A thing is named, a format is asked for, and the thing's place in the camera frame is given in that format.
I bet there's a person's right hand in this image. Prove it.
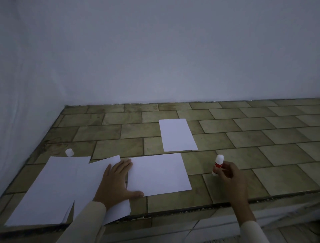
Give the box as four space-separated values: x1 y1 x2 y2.
213 161 250 205

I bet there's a person's left hand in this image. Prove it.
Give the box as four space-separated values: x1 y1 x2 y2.
93 158 145 210

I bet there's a single white paper sheet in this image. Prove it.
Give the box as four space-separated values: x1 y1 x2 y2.
72 155 132 226
4 156 91 227

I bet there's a red and white glue stick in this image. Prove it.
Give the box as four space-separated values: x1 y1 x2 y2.
212 154 225 177

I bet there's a stack of white papers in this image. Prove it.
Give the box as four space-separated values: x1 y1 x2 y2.
159 118 199 153
127 153 193 197

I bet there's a person's left forearm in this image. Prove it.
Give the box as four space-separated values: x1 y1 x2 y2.
56 201 107 243

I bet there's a person's right forearm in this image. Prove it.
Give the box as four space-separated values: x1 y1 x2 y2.
234 199 270 243

